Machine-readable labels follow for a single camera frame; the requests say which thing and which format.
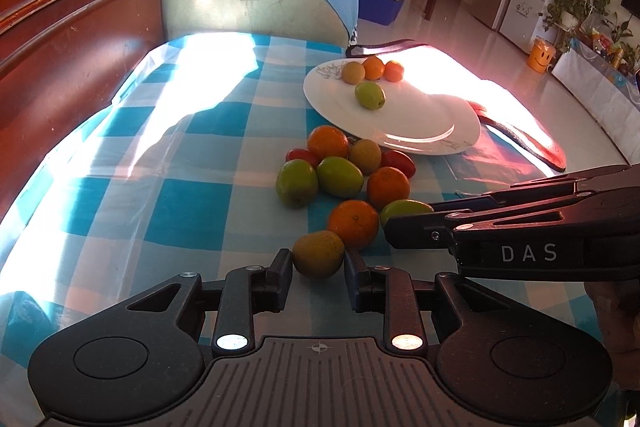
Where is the orange tangerine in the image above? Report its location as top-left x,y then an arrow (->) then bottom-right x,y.
326,199 -> 380,249
367,167 -> 410,210
307,124 -> 349,160

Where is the yellow-brown jujube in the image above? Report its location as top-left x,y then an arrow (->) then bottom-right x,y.
292,230 -> 345,279

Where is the red cherry tomato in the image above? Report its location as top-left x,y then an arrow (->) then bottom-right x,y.
380,150 -> 416,179
285,148 -> 320,169

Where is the orange tangerine top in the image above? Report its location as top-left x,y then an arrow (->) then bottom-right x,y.
307,124 -> 349,160

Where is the small orange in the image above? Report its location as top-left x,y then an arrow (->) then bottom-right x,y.
384,61 -> 405,83
361,56 -> 385,81

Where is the brownish green jujube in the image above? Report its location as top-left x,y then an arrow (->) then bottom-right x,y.
341,61 -> 367,86

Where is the white floral plate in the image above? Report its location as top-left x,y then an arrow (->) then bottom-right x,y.
303,58 -> 480,156

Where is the blue checkered tablecloth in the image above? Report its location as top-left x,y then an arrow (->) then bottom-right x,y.
0,31 -> 601,423

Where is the yellow smiley bucket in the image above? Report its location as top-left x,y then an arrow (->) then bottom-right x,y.
526,37 -> 556,74

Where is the white small freezer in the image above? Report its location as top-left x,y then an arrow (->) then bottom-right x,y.
499,0 -> 556,54

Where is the green potted plant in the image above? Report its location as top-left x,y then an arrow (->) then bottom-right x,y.
542,0 -> 611,30

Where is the blue storage bin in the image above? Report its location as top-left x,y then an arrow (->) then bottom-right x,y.
358,0 -> 405,26

